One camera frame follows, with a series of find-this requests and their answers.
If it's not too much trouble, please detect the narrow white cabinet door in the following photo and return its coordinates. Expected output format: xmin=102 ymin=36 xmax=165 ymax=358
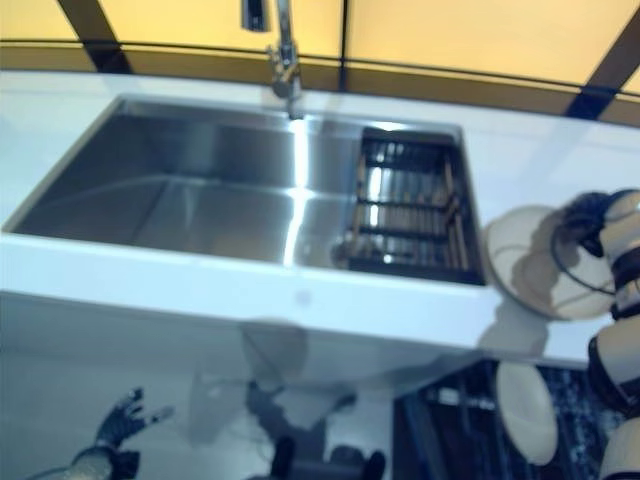
xmin=239 ymin=319 xmax=481 ymax=480

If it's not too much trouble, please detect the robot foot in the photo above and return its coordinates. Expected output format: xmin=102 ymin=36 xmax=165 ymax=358
xmin=271 ymin=436 xmax=298 ymax=480
xmin=331 ymin=443 xmax=387 ymax=480

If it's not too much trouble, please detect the wide white cabinet door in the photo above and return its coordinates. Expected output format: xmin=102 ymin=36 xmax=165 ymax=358
xmin=0 ymin=289 xmax=251 ymax=480

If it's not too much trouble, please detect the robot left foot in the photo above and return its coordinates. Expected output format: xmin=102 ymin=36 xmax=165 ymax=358
xmin=271 ymin=436 xmax=298 ymax=480

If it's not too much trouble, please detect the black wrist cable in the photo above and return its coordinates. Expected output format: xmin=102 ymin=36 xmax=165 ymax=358
xmin=549 ymin=218 xmax=620 ymax=292

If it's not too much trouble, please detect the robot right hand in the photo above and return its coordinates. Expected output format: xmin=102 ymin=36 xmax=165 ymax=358
xmin=561 ymin=191 xmax=615 ymax=242

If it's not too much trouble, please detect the large cream round plate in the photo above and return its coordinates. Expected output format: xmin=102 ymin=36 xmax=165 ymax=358
xmin=483 ymin=203 xmax=622 ymax=322

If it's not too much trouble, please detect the black dish drying rack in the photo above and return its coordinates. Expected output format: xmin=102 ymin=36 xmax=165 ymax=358
xmin=343 ymin=126 xmax=487 ymax=287

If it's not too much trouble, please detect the stainless steel sink basin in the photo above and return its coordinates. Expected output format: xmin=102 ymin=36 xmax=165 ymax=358
xmin=2 ymin=94 xmax=369 ymax=269

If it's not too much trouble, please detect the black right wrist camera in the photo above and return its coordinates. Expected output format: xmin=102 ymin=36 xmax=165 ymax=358
xmin=581 ymin=233 xmax=605 ymax=259

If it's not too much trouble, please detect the chrome gooseneck kitchen faucet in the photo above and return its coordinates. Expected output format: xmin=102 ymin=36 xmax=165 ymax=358
xmin=240 ymin=0 xmax=305 ymax=120

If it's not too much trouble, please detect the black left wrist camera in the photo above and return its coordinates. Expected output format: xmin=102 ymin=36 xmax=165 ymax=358
xmin=111 ymin=448 xmax=142 ymax=477

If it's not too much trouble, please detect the dishwasher wire rack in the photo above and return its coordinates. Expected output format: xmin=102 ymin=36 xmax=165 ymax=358
xmin=392 ymin=359 xmax=621 ymax=480

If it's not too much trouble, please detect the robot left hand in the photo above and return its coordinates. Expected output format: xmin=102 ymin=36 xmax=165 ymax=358
xmin=96 ymin=387 xmax=175 ymax=447

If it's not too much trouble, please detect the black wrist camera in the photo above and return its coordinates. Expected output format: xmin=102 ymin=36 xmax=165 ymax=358
xmin=581 ymin=233 xmax=605 ymax=259
xmin=111 ymin=448 xmax=142 ymax=477

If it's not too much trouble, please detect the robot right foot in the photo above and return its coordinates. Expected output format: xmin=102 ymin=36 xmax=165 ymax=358
xmin=331 ymin=443 xmax=387 ymax=480

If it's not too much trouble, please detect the small cream round plate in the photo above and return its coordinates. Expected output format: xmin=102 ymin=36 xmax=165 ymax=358
xmin=495 ymin=361 xmax=559 ymax=467

